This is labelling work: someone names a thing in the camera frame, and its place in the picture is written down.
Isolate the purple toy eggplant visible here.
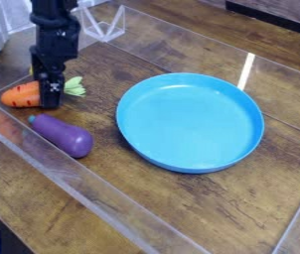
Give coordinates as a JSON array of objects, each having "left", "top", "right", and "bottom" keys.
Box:
[{"left": 28, "top": 114, "right": 93, "bottom": 158}]

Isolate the clear acrylic enclosure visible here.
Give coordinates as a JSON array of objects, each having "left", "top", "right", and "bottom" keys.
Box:
[{"left": 0, "top": 0, "right": 300, "bottom": 254}]

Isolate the dark bar at back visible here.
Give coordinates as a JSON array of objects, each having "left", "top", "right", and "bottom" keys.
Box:
[{"left": 225, "top": 0, "right": 300, "bottom": 34}]

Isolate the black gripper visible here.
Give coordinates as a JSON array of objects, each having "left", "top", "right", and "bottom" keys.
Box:
[{"left": 30, "top": 0, "right": 81, "bottom": 109}]

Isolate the blue round tray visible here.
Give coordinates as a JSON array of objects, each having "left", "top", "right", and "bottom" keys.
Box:
[{"left": 116, "top": 72, "right": 264, "bottom": 174}]

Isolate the orange toy carrot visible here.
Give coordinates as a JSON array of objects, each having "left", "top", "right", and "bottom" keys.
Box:
[{"left": 0, "top": 76, "right": 86, "bottom": 108}]

